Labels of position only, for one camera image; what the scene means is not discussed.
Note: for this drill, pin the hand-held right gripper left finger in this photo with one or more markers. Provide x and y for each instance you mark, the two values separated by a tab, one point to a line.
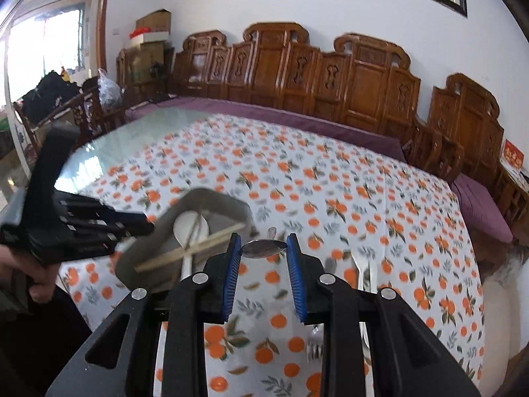
231	273

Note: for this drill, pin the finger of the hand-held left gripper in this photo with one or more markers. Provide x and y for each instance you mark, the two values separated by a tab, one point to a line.
91	246
107	217

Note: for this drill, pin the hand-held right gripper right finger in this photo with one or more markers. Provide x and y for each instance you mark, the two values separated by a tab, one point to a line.
296	277

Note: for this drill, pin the metal spoon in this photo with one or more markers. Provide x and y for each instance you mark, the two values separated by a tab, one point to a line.
262	249

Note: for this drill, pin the rectangular metal tray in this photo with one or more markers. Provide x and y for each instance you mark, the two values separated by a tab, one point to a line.
142	252

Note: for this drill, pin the light wooden chopstick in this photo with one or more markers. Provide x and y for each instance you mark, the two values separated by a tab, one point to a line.
196	231
165	257

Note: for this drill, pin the large white ceramic spoon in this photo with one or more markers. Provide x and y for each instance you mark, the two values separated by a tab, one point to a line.
187	227

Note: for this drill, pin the person's left hand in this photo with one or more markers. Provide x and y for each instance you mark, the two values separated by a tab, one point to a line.
37	285

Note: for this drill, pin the metal fork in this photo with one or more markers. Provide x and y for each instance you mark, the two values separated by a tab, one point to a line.
358	273

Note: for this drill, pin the glass-topped table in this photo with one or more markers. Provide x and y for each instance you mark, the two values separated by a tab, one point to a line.
107	149

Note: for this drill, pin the dark wooden chair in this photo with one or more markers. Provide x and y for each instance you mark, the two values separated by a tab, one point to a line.
82	107

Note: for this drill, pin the pile of dark clothes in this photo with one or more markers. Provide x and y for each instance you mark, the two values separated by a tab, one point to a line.
51	91

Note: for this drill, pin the orange print tablecloth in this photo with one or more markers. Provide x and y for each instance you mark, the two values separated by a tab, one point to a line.
289	173

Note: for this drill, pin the crumpled plastic bag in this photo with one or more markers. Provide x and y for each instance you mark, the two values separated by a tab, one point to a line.
108	89

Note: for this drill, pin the person's dark clothing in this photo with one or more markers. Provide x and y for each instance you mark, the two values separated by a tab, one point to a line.
41	347

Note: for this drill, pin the window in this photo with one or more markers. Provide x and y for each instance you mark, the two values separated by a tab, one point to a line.
45	49

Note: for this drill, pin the large cardboard box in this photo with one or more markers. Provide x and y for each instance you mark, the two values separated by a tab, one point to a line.
144	64

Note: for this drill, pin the long purple seat cushion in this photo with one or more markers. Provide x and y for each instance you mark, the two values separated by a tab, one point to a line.
268	118

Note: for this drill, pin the red decoration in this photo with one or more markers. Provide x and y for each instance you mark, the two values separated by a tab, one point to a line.
139	32

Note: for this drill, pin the flat white box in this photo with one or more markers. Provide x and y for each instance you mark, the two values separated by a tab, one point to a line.
151	38

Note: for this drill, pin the small cardboard box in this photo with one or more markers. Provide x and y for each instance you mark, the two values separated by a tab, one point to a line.
153	20

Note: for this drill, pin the square purple seat cushion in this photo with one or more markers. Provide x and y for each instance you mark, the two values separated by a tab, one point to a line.
481	206

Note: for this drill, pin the carved wooden sofa bench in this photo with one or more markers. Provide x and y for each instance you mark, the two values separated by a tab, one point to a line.
289	70

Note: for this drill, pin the carved wooden armchair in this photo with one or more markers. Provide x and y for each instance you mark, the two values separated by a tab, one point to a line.
463	120

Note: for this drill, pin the wooden side table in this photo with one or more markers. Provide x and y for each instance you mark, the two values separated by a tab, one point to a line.
514	190

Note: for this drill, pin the red desk calendar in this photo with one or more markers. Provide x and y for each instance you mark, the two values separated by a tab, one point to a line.
512	155

